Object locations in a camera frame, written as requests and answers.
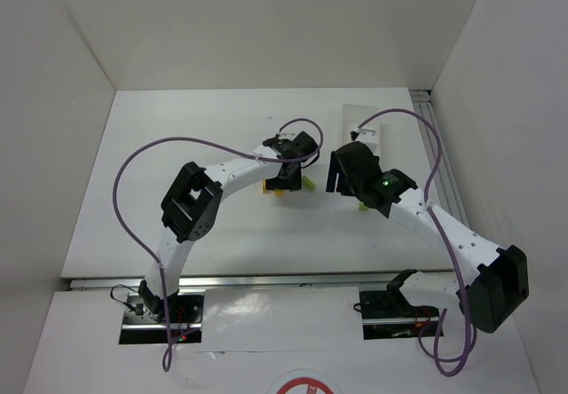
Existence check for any green long block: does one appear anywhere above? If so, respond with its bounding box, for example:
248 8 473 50
302 177 316 192

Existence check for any white perforated plastic basket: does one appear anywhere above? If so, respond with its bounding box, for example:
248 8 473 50
340 104 382 155

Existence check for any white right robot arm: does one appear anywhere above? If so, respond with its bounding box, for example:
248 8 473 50
327 141 529 334

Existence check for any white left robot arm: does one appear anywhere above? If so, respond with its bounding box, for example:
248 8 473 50
138 131 318 320

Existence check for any round red white sticker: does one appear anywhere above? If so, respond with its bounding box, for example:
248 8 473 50
266 369 343 394

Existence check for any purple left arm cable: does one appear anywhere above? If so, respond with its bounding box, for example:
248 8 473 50
111 117 324 372

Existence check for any aluminium front rail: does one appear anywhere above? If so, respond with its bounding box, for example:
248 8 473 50
68 271 400 291

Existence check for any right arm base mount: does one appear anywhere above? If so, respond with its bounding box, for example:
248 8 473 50
352 290 439 340

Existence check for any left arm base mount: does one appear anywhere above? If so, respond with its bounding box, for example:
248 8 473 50
109 284 204 345

